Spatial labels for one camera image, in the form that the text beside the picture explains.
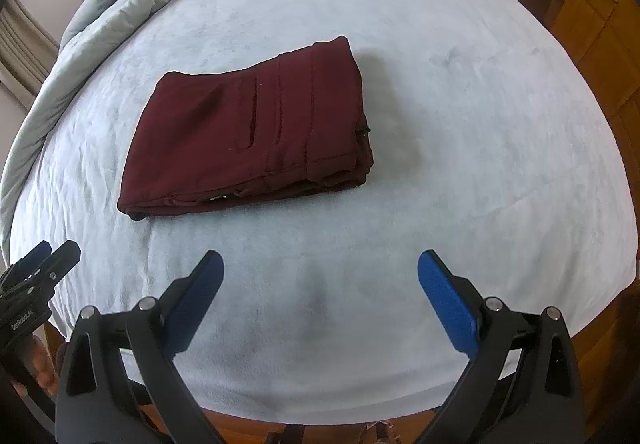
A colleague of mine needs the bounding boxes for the light blue fleece bed sheet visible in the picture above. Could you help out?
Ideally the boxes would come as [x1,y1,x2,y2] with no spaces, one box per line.
[7,0,631,425]

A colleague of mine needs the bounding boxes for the person's left hand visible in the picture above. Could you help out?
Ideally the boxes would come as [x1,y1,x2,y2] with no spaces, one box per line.
[12,334,66,400]

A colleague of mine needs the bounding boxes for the beige curtain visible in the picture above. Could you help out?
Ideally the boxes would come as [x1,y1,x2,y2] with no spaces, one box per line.
[0,0,60,107]

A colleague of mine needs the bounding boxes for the maroon pants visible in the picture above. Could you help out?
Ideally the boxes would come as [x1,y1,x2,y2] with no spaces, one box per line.
[116,35,375,221]

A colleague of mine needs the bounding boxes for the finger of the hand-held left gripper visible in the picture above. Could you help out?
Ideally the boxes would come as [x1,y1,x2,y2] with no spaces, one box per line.
[20,240,82,295]
[0,241,52,283]

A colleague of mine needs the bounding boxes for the wooden cabinet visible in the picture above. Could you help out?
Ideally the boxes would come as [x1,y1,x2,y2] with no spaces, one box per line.
[492,0,640,275]

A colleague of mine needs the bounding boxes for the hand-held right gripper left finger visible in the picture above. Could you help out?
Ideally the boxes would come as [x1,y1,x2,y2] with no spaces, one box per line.
[54,250,225,444]

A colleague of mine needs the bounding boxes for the wooden bed frame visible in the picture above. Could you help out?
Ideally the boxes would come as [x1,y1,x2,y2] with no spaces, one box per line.
[45,274,640,444]

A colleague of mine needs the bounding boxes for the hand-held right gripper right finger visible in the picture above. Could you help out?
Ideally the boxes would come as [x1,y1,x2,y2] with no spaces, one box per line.
[415,249,586,444]

